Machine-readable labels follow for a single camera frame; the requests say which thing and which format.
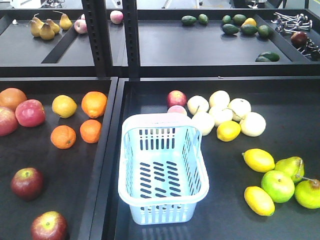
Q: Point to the yellow round fruit right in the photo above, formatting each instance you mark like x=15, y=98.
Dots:
x=64, y=106

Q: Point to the red apple with stem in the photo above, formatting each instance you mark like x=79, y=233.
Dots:
x=8, y=121

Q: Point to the red apple behind basket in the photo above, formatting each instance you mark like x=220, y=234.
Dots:
x=176, y=97

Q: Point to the yellow lemon front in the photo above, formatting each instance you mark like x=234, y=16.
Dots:
x=259, y=201

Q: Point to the small orange lower right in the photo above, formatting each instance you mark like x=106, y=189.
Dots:
x=90, y=131

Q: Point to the brown yellow pear group front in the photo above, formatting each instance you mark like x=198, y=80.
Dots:
x=46, y=32

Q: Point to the pink peach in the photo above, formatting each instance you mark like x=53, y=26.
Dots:
x=177, y=109

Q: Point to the large orange right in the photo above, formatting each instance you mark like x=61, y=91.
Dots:
x=94, y=104

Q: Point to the white pear one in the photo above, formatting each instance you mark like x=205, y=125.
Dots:
x=197, y=104

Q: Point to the red pink apple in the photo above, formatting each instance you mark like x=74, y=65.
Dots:
x=30, y=113

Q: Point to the white pear three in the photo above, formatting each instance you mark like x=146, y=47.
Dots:
x=239, y=107

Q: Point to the black rack post right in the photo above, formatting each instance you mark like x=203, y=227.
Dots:
x=132, y=37

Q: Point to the light blue plastic basket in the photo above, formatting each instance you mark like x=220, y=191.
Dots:
x=162, y=173

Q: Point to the dark red apple back tray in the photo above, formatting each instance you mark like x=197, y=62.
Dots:
x=299, y=39

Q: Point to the green pear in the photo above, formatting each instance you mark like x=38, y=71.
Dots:
x=307, y=193
x=292, y=166

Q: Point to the dark red apple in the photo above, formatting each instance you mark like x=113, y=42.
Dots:
x=50, y=225
x=27, y=183

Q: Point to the pink apple back tray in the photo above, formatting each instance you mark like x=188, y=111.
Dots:
x=80, y=26

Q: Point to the white pear four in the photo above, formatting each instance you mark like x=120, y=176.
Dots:
x=220, y=114

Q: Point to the small orange lower left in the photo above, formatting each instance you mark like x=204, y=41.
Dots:
x=63, y=137

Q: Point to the yellow lemon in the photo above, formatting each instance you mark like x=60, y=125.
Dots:
x=259, y=201
x=228, y=131
x=259, y=160

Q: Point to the white pear two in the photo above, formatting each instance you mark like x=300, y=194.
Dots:
x=219, y=98

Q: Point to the small orange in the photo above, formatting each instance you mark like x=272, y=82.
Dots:
x=90, y=131
x=63, y=137

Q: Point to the yellow lemon right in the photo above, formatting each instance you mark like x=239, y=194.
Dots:
x=259, y=160

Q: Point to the green pear back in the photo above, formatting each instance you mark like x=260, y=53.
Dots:
x=292, y=166

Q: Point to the dark red apple front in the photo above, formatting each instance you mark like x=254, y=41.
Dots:
x=50, y=225

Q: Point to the white pear five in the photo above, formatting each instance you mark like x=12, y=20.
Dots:
x=204, y=122

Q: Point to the black rack post left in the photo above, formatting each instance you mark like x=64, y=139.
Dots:
x=98, y=32

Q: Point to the brown yellow pear back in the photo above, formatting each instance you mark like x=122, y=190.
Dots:
x=65, y=23

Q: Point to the white pear six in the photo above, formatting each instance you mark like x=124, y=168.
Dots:
x=253, y=124

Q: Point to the black rack post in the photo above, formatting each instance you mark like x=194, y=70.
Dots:
x=132, y=37
x=98, y=32

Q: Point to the yellow lemon middle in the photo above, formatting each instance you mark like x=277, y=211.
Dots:
x=228, y=131

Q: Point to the green apple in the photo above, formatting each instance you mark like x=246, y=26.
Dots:
x=278, y=185

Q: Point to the green pear front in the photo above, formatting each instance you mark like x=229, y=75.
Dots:
x=307, y=193

